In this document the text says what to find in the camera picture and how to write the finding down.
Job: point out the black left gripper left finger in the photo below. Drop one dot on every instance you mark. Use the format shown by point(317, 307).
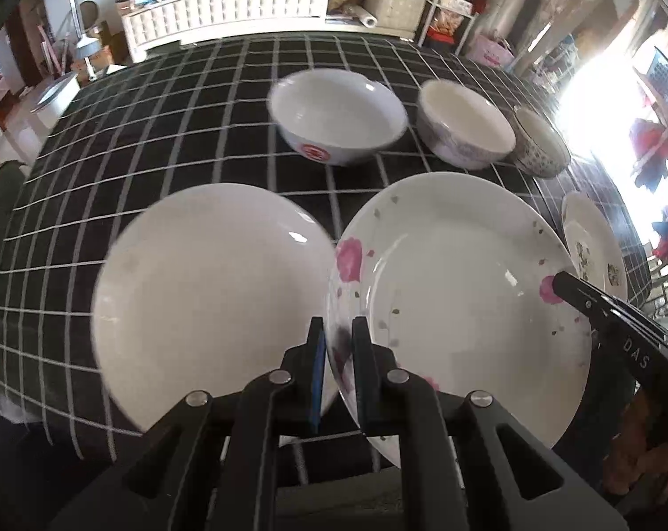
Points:
point(210, 462)

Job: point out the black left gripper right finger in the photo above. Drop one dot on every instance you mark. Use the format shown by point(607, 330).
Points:
point(466, 463)

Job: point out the white plate cartoon prints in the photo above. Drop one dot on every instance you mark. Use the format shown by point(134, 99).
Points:
point(593, 246)

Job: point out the plain white plate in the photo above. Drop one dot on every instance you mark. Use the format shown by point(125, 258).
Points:
point(206, 289)

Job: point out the white plate pink flowers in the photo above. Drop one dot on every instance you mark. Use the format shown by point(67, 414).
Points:
point(454, 275)

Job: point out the small grey patterned bowl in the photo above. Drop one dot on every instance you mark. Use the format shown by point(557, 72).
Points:
point(540, 149)

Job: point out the white bowl purple floral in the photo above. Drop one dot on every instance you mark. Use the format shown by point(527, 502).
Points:
point(461, 127)

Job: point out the large white bowl red mark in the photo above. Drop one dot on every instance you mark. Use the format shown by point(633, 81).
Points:
point(335, 116)

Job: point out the right hand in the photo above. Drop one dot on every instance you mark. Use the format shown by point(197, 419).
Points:
point(630, 457)

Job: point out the pink basket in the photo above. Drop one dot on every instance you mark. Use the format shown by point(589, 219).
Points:
point(491, 53)

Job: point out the black white grid tablecloth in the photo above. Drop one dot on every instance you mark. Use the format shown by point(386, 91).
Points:
point(184, 120)

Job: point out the white plastic bin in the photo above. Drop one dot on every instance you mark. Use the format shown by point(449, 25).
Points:
point(55, 100)

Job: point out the white paper roll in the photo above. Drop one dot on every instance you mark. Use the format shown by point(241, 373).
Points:
point(366, 18)

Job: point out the white floor fan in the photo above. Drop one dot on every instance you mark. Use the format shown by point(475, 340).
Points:
point(86, 45)

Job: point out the white lattice cabinet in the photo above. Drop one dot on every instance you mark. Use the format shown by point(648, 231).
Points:
point(187, 22)

